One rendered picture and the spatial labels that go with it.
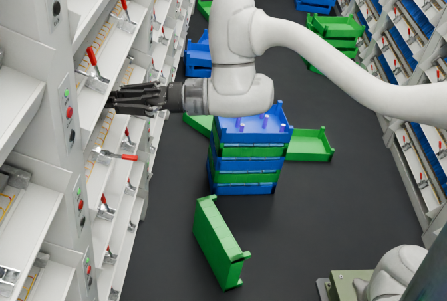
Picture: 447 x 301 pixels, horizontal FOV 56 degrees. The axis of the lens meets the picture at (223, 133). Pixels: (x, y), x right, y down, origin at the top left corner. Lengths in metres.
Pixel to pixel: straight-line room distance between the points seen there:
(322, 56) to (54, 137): 0.55
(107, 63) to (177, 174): 1.14
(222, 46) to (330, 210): 1.26
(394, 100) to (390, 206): 1.35
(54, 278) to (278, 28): 0.65
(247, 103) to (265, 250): 0.95
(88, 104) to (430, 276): 0.73
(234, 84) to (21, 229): 0.54
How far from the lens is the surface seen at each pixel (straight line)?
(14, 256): 0.62
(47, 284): 0.82
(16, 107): 0.52
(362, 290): 1.45
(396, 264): 1.24
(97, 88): 0.88
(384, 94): 0.90
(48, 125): 0.60
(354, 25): 3.21
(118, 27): 1.10
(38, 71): 0.55
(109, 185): 1.22
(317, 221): 1.98
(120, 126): 1.11
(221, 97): 0.96
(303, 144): 2.34
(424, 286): 0.98
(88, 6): 0.74
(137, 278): 1.69
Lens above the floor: 1.44
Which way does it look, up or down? 39 degrees down
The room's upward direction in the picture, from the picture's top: 10 degrees clockwise
